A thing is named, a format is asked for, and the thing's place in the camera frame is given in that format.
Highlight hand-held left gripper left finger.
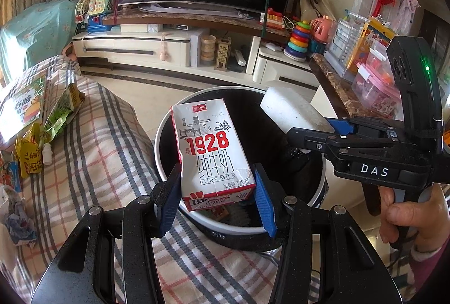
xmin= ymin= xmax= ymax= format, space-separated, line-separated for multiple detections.
xmin=31 ymin=164 xmax=183 ymax=304

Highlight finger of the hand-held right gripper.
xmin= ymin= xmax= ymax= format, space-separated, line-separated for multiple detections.
xmin=285 ymin=127 xmax=355 ymax=160
xmin=324 ymin=116 xmax=400 ymax=138

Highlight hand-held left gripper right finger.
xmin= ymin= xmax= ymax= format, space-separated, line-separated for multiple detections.
xmin=253 ymin=163 xmax=404 ymax=304

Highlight white foam block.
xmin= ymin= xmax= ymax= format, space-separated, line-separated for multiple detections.
xmin=259 ymin=86 xmax=335 ymax=136

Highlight white round trash bin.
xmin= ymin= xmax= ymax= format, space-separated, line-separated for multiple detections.
xmin=154 ymin=86 xmax=329 ymax=252

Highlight white red milk carton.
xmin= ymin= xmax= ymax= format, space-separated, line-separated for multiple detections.
xmin=170 ymin=98 xmax=257 ymax=212

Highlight white bin black liner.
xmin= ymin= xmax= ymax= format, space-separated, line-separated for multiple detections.
xmin=158 ymin=88 xmax=326 ymax=255

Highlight person's right forearm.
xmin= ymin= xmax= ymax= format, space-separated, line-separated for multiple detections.
xmin=394 ymin=234 xmax=450 ymax=304

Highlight person's right hand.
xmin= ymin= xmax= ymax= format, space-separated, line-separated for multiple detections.
xmin=379 ymin=184 xmax=450 ymax=251

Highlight brown marble top cabinet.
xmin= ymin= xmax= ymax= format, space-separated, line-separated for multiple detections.
xmin=278 ymin=53 xmax=391 ymax=118

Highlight clear plastic storage box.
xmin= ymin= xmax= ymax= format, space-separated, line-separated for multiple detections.
xmin=352 ymin=62 xmax=403 ymax=117

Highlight white plastic organiser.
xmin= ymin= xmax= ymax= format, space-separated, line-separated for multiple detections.
xmin=325 ymin=11 xmax=370 ymax=73

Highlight orange picture book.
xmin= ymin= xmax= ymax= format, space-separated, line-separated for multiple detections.
xmin=346 ymin=18 xmax=396 ymax=69

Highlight pink toy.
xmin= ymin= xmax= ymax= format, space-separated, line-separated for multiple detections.
xmin=311 ymin=17 xmax=336 ymax=45

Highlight beige bag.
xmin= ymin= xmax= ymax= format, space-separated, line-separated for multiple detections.
xmin=292 ymin=0 xmax=334 ymax=24

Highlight wooden toy building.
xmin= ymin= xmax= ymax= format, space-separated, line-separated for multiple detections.
xmin=214 ymin=37 xmax=233 ymax=71

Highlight pink hanging garment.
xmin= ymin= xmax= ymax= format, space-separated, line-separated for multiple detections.
xmin=397 ymin=0 xmax=420 ymax=27

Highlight green snack packet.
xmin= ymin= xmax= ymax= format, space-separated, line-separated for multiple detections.
xmin=42 ymin=81 xmax=85 ymax=143

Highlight round beige container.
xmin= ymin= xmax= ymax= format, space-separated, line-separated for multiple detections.
xmin=200 ymin=34 xmax=216 ymax=62

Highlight yellow gold snack packet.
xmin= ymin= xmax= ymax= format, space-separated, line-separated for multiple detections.
xmin=14 ymin=123 xmax=44 ymax=180

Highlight crumpled blue white wrapper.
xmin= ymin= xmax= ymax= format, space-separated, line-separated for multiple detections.
xmin=0 ymin=185 xmax=37 ymax=246

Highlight pink toy spoon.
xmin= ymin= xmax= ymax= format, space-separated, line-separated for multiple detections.
xmin=159 ymin=32 xmax=170 ymax=60

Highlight white tv cabinet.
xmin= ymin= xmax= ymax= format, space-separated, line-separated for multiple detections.
xmin=72 ymin=11 xmax=324 ymax=90

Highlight white flat box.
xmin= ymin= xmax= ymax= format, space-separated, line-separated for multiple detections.
xmin=121 ymin=24 xmax=163 ymax=33

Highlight green snack bags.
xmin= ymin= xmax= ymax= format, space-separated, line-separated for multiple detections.
xmin=0 ymin=69 xmax=51 ymax=143

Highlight toy phone set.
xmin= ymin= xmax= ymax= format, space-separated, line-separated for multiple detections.
xmin=86 ymin=0 xmax=118 ymax=32

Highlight white red rattle toy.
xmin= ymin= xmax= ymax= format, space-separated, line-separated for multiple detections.
xmin=75 ymin=0 xmax=93 ymax=24

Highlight teal cloth covered furniture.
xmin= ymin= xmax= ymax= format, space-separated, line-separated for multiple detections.
xmin=0 ymin=0 xmax=78 ymax=87

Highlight rainbow ring stacker toy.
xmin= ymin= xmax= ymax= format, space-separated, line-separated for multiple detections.
xmin=283 ymin=20 xmax=313 ymax=62

